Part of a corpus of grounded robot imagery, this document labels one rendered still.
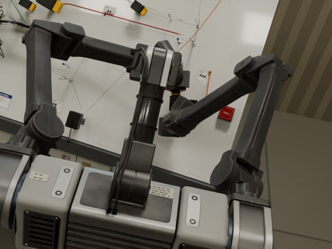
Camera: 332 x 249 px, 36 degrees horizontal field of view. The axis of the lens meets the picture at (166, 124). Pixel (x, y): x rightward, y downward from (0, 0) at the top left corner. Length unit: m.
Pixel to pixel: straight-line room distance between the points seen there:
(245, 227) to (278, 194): 2.36
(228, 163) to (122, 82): 0.93
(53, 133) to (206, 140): 0.94
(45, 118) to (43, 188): 0.25
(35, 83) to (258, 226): 0.62
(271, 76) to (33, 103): 0.60
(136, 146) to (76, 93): 1.14
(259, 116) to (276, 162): 2.34
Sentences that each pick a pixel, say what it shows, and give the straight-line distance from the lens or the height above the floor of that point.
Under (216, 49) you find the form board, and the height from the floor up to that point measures 1.27.
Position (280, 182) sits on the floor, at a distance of 3.48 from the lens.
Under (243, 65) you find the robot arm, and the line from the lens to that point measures 1.45.
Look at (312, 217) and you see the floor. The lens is 3.36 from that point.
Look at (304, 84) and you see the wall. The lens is 3.98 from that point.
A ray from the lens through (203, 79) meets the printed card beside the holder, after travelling 2.00.
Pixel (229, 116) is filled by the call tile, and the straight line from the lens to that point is 1.96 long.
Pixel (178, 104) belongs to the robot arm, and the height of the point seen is 1.21.
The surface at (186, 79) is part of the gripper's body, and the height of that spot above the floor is 1.24.
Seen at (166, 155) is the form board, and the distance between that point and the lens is 2.01.
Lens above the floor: 2.25
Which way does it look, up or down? 39 degrees down
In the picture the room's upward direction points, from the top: 14 degrees clockwise
